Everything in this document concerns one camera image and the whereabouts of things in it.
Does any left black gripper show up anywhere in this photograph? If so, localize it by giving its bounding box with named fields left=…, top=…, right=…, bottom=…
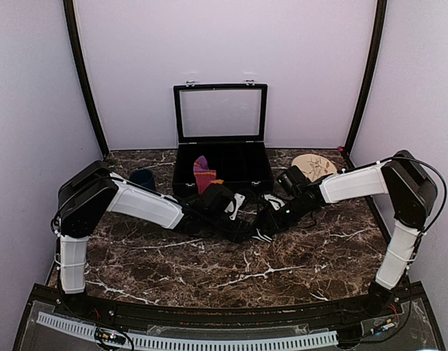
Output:
left=203, top=213, right=254, bottom=244

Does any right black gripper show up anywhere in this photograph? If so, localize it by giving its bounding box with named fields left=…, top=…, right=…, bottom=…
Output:
left=262, top=197, right=314, bottom=234

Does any black storage box with lid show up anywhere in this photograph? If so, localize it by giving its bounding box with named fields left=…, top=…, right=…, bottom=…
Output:
left=172, top=83, right=274, bottom=197

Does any black sock with white stripes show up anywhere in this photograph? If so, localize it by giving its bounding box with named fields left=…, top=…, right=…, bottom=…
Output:
left=251, top=228, right=273, bottom=244

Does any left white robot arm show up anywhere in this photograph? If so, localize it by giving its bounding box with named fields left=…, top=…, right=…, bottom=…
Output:
left=50, top=161, right=255, bottom=319

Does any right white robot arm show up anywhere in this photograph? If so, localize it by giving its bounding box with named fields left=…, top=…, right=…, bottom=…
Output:
left=253, top=150, right=438, bottom=317

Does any maroon orange purple sock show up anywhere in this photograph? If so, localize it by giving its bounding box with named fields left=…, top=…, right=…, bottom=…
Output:
left=193, top=156, right=224, bottom=195

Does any dark blue cup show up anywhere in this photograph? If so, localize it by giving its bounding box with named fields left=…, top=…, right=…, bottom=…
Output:
left=129, top=168, right=156, bottom=191

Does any right black frame post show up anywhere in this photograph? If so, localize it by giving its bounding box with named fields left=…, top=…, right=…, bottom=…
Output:
left=343, top=0, right=387, bottom=158

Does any black frame post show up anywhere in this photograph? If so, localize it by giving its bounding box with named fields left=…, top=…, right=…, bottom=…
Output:
left=343, top=0, right=387, bottom=158
left=63, top=0, right=110, bottom=158

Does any black front rail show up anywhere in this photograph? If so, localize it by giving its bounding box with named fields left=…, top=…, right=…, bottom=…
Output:
left=58, top=293, right=389, bottom=328

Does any white slotted cable duct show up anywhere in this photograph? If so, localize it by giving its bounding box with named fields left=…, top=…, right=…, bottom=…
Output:
left=37, top=311, right=338, bottom=350

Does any left black frame post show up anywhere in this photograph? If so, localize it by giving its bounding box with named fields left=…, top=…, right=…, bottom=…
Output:
left=63, top=0, right=110, bottom=158

